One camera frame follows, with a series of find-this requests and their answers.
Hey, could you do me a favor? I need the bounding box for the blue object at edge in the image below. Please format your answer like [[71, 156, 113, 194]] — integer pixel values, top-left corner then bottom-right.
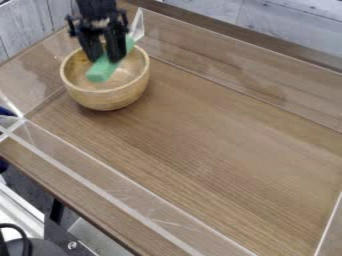
[[0, 106, 17, 117]]

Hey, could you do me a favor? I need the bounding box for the black table leg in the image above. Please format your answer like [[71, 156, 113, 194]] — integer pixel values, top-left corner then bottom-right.
[[49, 199, 64, 224]]

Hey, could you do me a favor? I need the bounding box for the black cable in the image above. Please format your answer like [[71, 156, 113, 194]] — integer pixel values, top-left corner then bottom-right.
[[0, 223, 33, 256]]

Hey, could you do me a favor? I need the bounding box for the green rectangular block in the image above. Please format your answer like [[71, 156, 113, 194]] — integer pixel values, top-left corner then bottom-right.
[[84, 33, 136, 84]]

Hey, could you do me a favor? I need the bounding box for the clear acrylic tray enclosure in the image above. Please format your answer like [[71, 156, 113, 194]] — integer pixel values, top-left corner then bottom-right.
[[0, 1, 342, 256]]

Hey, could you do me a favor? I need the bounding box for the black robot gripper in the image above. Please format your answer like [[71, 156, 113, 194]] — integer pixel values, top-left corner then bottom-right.
[[65, 0, 129, 63]]

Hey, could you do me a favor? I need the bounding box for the brown wooden bowl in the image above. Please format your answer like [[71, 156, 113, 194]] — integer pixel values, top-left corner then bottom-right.
[[59, 46, 151, 111]]

